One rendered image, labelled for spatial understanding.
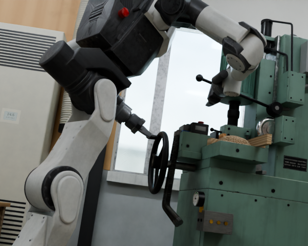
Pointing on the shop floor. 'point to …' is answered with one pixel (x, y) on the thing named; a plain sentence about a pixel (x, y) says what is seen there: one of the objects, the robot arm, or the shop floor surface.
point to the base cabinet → (248, 220)
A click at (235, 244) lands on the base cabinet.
